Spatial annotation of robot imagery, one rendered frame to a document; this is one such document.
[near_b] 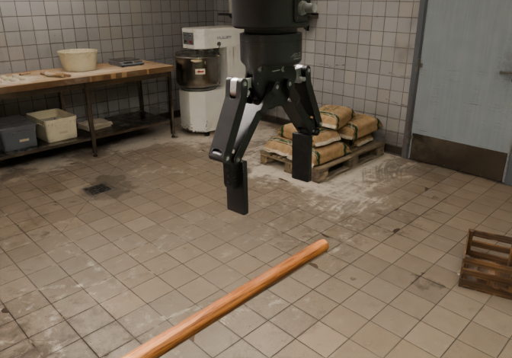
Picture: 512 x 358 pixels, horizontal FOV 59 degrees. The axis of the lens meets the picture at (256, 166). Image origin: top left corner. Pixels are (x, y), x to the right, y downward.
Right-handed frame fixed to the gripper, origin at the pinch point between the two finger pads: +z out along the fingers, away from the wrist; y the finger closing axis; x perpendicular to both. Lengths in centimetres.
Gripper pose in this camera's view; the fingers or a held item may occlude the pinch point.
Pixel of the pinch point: (272, 186)
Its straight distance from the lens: 61.3
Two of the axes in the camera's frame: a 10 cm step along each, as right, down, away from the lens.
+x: -7.5, -2.1, 6.2
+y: 6.6, -2.7, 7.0
